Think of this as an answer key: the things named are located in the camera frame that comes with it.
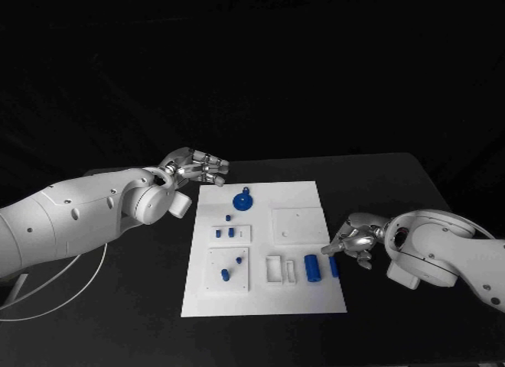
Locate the white task board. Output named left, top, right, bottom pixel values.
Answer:
left=180, top=180, right=347, bottom=318

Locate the white cable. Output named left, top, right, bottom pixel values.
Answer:
left=0, top=242, right=109, bottom=322
left=450, top=212, right=498, bottom=240
left=0, top=253, right=82, bottom=316

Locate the blue gear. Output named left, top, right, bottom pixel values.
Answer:
left=231, top=187, right=255, bottom=213

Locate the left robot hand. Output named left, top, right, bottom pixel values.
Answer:
left=157, top=147, right=231, bottom=188

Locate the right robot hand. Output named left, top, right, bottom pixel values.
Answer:
left=320, top=212, right=392, bottom=271

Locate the thick blue cylinder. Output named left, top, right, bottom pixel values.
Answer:
left=303, top=254, right=321, bottom=284

